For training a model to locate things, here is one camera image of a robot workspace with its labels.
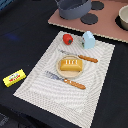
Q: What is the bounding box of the toy knife wooden handle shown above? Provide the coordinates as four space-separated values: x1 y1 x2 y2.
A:
58 49 98 63

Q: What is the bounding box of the grey toy saucepan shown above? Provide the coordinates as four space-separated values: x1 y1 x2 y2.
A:
55 0 91 20

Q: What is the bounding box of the round wooden plate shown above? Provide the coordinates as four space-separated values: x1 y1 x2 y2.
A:
56 55 83 78

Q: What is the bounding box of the light blue milk carton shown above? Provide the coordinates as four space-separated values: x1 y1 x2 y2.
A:
82 31 95 49

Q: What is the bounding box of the toy fork wooden handle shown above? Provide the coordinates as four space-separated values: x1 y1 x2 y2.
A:
45 71 86 90

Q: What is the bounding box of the yellow toy butter box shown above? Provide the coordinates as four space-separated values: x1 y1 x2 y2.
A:
3 69 26 87

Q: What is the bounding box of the red toy tomato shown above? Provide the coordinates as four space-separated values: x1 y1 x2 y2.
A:
63 34 73 45

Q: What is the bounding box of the yellow toy bread loaf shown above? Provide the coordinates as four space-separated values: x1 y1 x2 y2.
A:
60 59 83 71

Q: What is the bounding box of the beige bowl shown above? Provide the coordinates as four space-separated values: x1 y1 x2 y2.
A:
119 5 128 30

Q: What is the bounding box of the woven beige placemat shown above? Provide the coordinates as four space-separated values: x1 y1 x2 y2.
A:
14 31 114 128

